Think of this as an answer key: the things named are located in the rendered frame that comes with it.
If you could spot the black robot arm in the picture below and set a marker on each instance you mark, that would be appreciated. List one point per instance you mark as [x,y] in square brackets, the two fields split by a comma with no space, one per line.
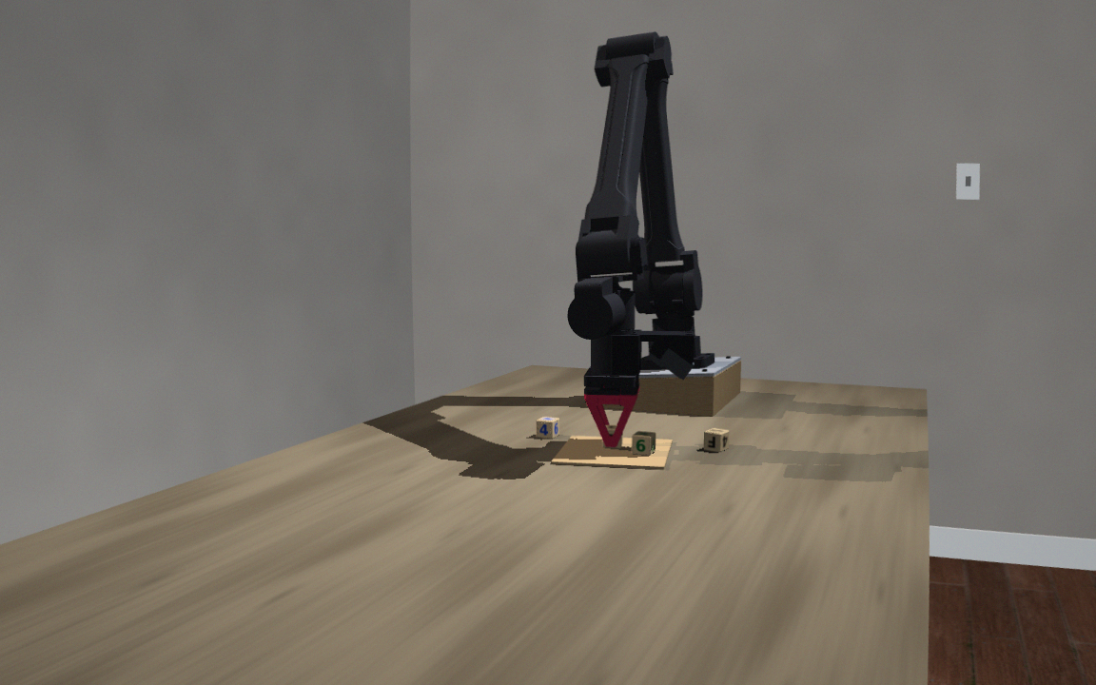
[604,247]

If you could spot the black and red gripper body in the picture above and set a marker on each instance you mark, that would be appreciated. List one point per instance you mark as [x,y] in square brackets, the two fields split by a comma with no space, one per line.
[599,373]

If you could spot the beige flat mat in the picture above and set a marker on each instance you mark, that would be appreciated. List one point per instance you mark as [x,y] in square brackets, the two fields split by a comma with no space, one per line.
[588,451]

